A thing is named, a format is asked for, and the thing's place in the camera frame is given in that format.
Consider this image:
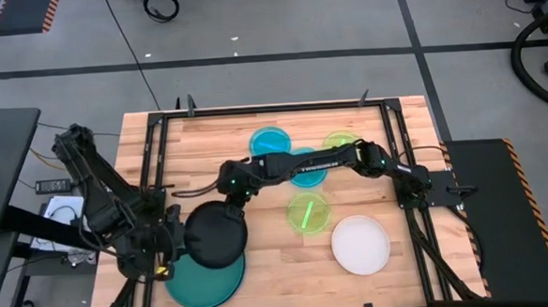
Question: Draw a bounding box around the black desk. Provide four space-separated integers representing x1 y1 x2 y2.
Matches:
0 105 48 239

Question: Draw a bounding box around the black metal table frame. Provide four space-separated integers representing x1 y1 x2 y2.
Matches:
85 93 488 307

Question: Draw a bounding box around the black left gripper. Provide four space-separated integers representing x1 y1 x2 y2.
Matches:
148 204 190 279

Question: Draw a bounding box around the small clear green plate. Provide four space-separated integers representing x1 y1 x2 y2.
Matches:
322 129 364 151
283 190 334 238

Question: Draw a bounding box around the coiled black cable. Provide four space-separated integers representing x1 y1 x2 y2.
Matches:
142 0 182 24

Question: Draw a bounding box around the black hazard-striped floor mat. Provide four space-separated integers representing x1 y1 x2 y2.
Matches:
0 0 64 37
441 133 548 307

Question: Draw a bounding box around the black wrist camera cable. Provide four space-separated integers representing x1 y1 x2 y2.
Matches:
171 179 223 199

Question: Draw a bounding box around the large teal plastic plate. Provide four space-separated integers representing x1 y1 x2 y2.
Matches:
162 248 250 307

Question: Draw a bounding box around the thick black hose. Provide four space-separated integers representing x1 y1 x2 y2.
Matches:
507 7 548 118

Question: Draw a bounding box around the small clear blue plate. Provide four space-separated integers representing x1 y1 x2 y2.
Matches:
247 124 294 159
288 146 329 191

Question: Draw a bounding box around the white plastic plate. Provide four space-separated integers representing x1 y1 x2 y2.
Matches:
329 213 393 278

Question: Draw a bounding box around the long thin black cable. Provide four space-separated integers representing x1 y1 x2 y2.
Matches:
102 0 160 115

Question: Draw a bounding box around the white box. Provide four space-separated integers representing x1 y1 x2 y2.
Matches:
26 193 100 269

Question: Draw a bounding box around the black power adapter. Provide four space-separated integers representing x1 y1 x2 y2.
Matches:
34 177 73 196

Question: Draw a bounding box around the black stand frame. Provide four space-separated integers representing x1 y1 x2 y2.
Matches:
0 199 107 307

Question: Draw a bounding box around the black plastic plate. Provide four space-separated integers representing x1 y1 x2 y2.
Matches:
182 198 251 272

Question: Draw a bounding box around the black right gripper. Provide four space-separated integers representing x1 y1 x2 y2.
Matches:
221 190 251 221

